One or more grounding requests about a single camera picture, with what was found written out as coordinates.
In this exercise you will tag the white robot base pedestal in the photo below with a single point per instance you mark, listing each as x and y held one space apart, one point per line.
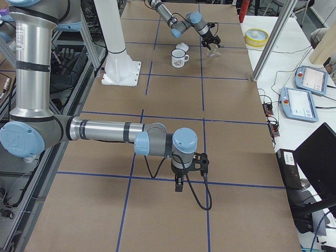
119 69

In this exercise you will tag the black power strip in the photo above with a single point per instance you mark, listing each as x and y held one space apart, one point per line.
273 131
267 107

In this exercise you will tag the teach pendant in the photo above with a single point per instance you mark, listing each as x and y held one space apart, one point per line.
298 104
312 79

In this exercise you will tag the near teach pendant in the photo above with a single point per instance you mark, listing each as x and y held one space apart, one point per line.
298 104

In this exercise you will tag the black computer case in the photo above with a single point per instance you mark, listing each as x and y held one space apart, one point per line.
288 169

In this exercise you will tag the far teach pendant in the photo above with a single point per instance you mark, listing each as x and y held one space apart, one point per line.
312 79

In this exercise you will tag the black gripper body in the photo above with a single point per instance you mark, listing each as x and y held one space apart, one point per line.
178 172
207 37

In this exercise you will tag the brown paper table cover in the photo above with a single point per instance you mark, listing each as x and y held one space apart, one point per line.
106 198

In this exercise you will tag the black power strip right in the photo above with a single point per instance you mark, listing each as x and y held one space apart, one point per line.
273 131

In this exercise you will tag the black monitor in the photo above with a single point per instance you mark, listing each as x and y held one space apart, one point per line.
316 158

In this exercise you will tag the clear glass funnel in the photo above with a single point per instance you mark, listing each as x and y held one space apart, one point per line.
213 51

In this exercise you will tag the yellow rimmed white bowl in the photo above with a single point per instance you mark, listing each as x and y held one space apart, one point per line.
256 37

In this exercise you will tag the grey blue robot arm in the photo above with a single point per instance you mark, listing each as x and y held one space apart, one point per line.
183 19
33 127

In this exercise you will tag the white enamel mug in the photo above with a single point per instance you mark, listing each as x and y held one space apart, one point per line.
178 58

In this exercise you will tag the black power strip left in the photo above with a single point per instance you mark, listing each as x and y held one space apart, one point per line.
267 107

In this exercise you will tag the aluminium frame post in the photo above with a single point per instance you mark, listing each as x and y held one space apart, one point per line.
275 33

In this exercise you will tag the white mug lid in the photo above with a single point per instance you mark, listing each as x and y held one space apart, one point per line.
182 46

